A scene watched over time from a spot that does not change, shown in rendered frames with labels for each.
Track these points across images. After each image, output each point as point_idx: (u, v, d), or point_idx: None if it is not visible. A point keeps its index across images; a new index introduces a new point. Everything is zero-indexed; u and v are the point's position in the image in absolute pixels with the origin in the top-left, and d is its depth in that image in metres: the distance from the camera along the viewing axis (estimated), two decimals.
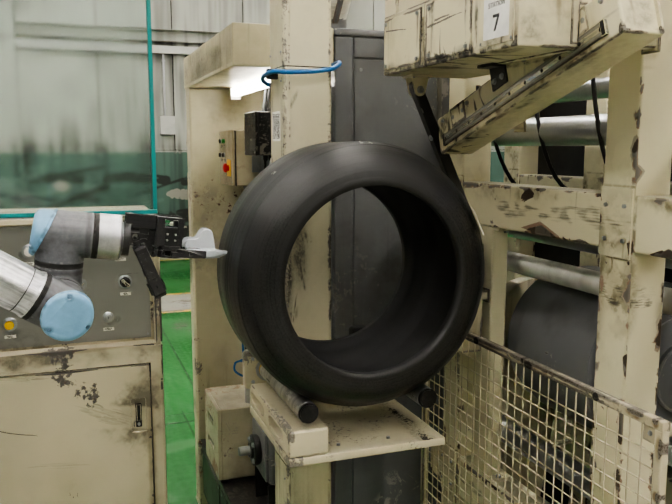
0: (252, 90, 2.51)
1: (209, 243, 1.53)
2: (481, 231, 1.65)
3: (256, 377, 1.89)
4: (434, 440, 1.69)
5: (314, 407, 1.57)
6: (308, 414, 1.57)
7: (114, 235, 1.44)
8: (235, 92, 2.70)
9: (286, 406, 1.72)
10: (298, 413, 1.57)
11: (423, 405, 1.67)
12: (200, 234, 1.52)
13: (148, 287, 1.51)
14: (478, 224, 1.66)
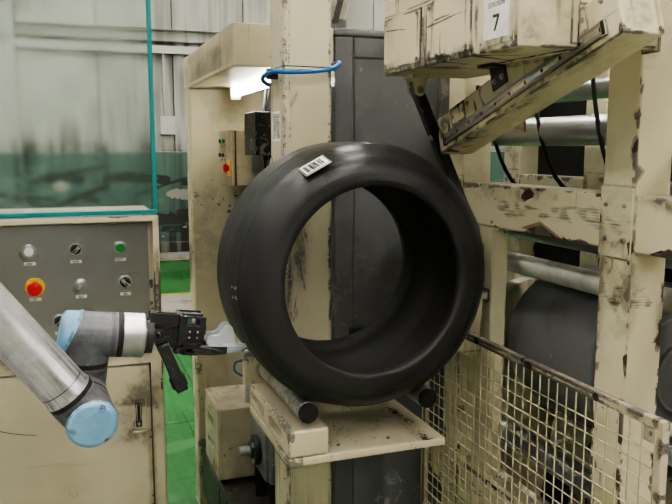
0: (252, 90, 2.51)
1: (230, 339, 1.57)
2: (325, 157, 1.51)
3: (256, 377, 1.89)
4: (434, 440, 1.69)
5: (307, 421, 1.57)
6: (309, 413, 1.57)
7: (139, 336, 1.48)
8: (235, 92, 2.70)
9: (286, 406, 1.72)
10: (316, 407, 1.58)
11: (424, 391, 1.66)
12: (221, 330, 1.56)
13: (170, 382, 1.55)
14: (316, 158, 1.51)
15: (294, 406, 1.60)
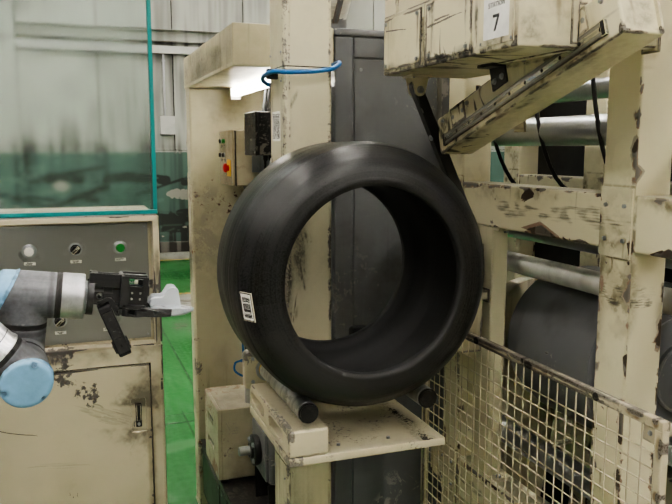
0: (252, 90, 2.51)
1: (175, 301, 1.52)
2: (243, 292, 1.49)
3: (256, 377, 1.89)
4: (434, 440, 1.69)
5: (312, 406, 1.57)
6: (308, 414, 1.57)
7: (77, 296, 1.43)
8: (235, 92, 2.70)
9: (286, 406, 1.72)
10: (298, 416, 1.57)
11: (430, 405, 1.67)
12: (165, 292, 1.51)
13: (112, 346, 1.50)
14: (240, 299, 1.50)
15: None
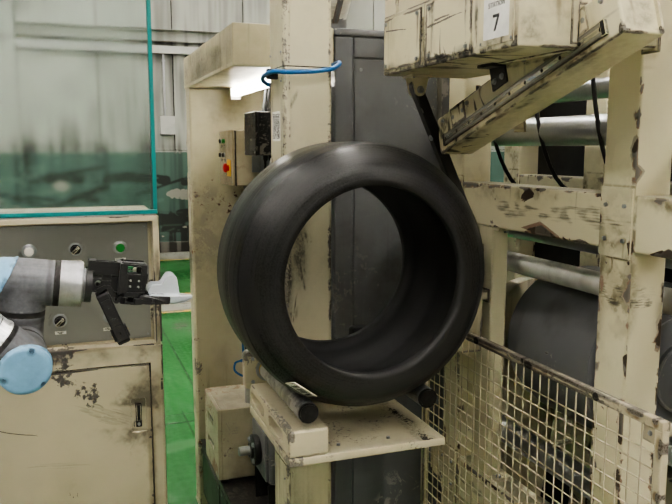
0: (252, 90, 2.51)
1: (173, 288, 1.51)
2: (288, 383, 1.54)
3: (256, 377, 1.89)
4: (434, 440, 1.69)
5: (301, 414, 1.57)
6: (309, 414, 1.57)
7: (75, 283, 1.42)
8: (235, 92, 2.70)
9: (286, 406, 1.72)
10: (313, 420, 1.59)
11: (432, 390, 1.67)
12: (164, 279, 1.51)
13: (111, 333, 1.49)
14: (291, 387, 1.56)
15: (306, 398, 1.60)
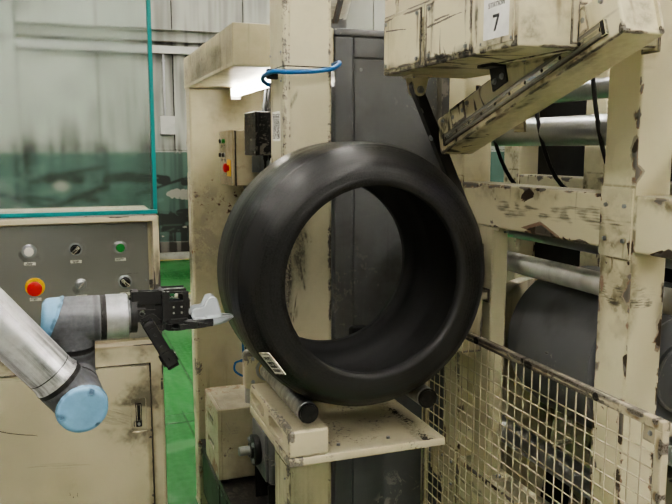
0: (252, 90, 2.51)
1: (215, 310, 1.55)
2: (262, 353, 1.51)
3: (256, 377, 1.89)
4: (434, 440, 1.69)
5: (314, 419, 1.58)
6: (308, 413, 1.57)
7: (121, 316, 1.46)
8: (235, 92, 2.70)
9: (286, 406, 1.72)
10: (309, 402, 1.58)
11: (430, 405, 1.67)
12: (205, 302, 1.54)
13: (160, 360, 1.53)
14: (263, 358, 1.53)
15: (295, 414, 1.60)
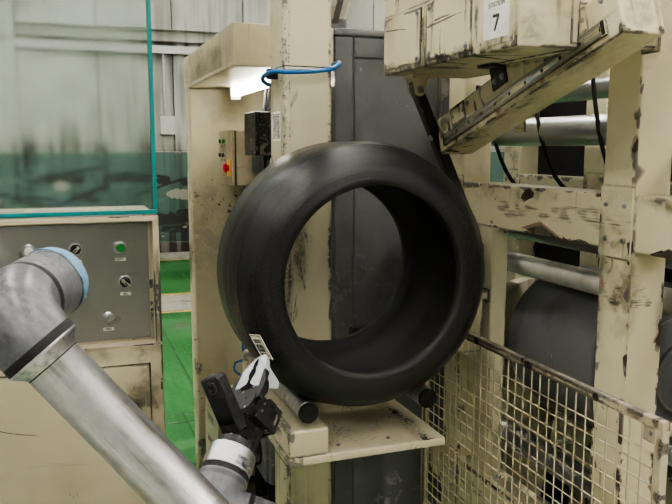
0: (252, 90, 2.51)
1: None
2: (252, 335, 1.50)
3: None
4: (434, 440, 1.69)
5: (314, 419, 1.58)
6: (308, 413, 1.57)
7: None
8: (235, 92, 2.70)
9: (286, 406, 1.72)
10: (309, 402, 1.58)
11: (432, 391, 1.67)
12: None
13: (208, 394, 1.36)
14: (252, 340, 1.52)
15: (295, 414, 1.60)
